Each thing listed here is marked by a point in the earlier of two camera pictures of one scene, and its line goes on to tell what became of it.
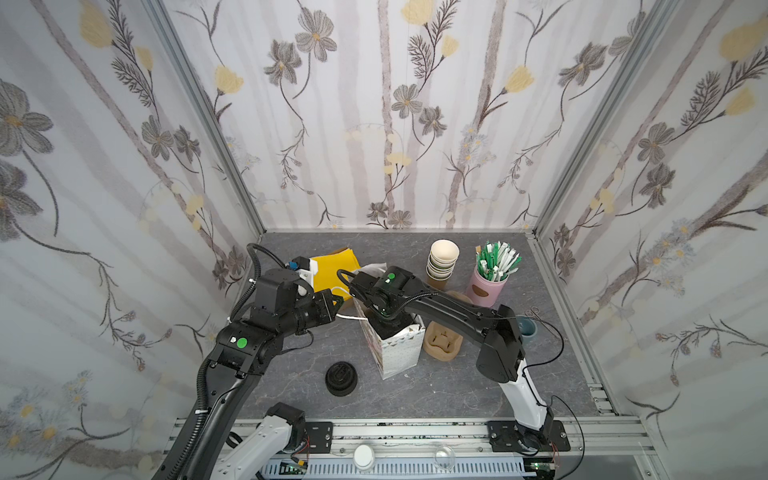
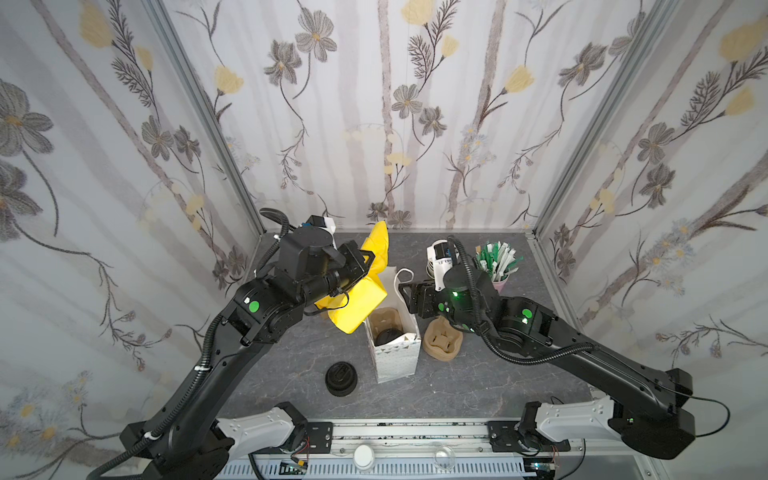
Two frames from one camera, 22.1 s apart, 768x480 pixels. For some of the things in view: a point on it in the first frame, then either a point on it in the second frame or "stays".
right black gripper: (390, 324) to (417, 297)
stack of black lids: (341, 379) stays
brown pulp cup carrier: (441, 342) stays
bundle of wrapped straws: (495, 261) stays
